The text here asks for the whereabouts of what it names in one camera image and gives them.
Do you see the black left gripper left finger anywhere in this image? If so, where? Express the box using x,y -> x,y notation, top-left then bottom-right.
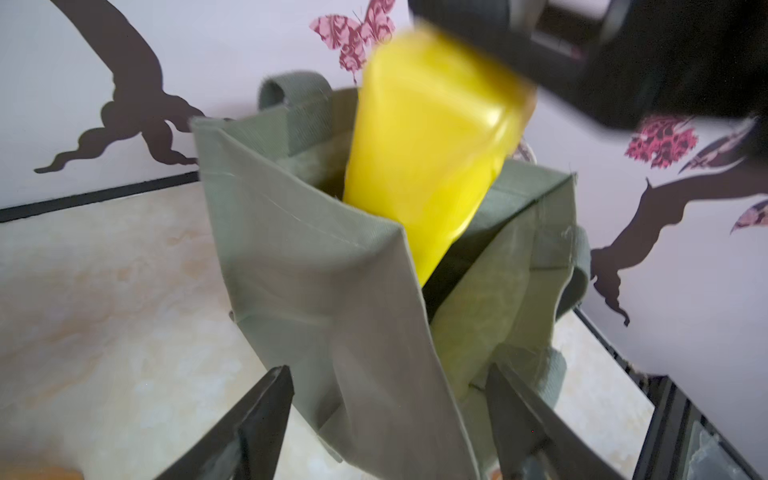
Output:
159,366 -> 294,480

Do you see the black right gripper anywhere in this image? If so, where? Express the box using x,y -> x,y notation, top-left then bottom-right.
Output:
409,1 -> 767,158

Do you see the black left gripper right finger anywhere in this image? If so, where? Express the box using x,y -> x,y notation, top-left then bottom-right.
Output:
485,363 -> 622,479

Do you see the green fabric shopping bag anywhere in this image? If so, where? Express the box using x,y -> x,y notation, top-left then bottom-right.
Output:
190,71 -> 590,479

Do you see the yellow pump soap bottle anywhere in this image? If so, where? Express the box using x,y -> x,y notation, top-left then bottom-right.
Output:
343,27 -> 536,284

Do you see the large orange pump soap bottle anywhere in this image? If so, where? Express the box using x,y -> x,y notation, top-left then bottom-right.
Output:
1,465 -> 84,480

